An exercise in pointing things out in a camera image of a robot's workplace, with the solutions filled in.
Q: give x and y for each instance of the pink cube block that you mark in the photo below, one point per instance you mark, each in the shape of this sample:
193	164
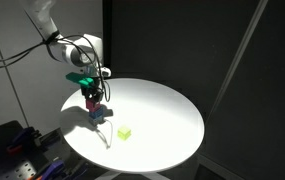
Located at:
92	105

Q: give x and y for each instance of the grey perforated board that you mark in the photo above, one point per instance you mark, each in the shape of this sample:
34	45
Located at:
15	170

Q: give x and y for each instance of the blue cube block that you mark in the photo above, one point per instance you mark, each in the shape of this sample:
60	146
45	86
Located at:
96	113

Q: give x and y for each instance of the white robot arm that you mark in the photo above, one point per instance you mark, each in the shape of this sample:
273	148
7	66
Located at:
75	51

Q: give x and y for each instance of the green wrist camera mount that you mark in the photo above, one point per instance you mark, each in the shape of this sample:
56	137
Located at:
80	79

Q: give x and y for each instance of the yellow-green cube block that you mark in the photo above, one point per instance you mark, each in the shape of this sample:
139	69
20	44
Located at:
124	133

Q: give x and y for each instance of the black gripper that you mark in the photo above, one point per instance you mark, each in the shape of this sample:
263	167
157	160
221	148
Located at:
91	89

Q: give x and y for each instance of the white table pedestal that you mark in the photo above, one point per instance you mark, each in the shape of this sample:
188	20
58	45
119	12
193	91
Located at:
132	176

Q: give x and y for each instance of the purple clamp with orange tips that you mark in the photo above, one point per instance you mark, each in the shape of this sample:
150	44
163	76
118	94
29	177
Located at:
19	140
52	168

